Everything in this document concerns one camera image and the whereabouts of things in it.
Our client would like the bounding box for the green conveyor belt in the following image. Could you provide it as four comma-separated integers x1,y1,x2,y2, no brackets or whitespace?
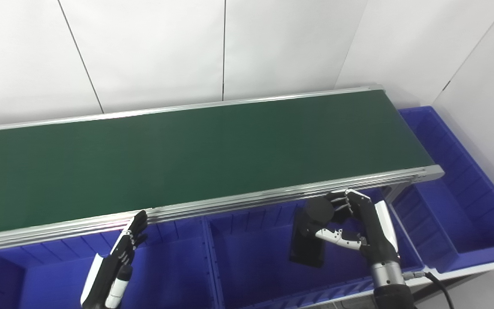
0,85,445,254
0,90,434,236

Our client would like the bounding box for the blue plastic bin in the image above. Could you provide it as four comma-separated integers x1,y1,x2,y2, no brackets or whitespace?
0,223,217,309
204,189,425,309
391,106,494,273

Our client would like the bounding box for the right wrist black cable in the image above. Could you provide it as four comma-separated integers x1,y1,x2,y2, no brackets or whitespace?
404,270,455,309

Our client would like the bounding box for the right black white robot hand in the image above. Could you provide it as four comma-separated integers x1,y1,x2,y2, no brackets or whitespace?
316,189,402,269

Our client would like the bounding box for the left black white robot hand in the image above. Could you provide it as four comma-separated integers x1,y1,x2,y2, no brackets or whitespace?
80,209,149,309

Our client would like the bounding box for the black cylinder-on-block part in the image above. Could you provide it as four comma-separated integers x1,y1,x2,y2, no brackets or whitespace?
289,198,337,267

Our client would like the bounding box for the aluminium conveyor leg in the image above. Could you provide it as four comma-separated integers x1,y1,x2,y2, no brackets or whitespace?
382,180,415,206

